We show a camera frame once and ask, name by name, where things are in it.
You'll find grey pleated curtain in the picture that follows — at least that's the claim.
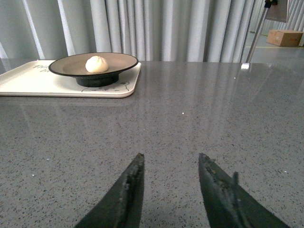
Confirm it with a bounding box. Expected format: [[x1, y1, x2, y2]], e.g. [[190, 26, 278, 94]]
[[0, 0, 256, 62]]

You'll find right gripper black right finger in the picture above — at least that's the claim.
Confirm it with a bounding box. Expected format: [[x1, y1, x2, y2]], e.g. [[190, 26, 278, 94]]
[[198, 153, 289, 228]]

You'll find white bear print tray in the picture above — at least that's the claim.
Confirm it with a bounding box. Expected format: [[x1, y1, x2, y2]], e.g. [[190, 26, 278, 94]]
[[0, 60, 142, 98]]

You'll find brown cardboard box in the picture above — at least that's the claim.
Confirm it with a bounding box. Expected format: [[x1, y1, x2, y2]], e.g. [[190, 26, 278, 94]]
[[266, 30, 304, 47]]

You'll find beige plate with black rim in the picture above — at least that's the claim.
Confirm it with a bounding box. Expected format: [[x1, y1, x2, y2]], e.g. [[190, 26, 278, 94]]
[[48, 52, 139, 87]]

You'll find metal stand pole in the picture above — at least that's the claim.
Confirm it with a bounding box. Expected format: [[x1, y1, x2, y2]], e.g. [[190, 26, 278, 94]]
[[245, 7, 269, 64]]

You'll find grey panel on stand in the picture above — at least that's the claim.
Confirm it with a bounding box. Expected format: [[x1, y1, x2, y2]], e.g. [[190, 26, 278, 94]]
[[264, 0, 289, 23]]

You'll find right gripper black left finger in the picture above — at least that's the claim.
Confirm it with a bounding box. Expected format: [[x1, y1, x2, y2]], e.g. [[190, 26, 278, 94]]
[[76, 153, 144, 228]]

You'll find white steamed bun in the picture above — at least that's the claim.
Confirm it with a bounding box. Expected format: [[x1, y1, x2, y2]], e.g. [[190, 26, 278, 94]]
[[85, 56, 109, 73]]

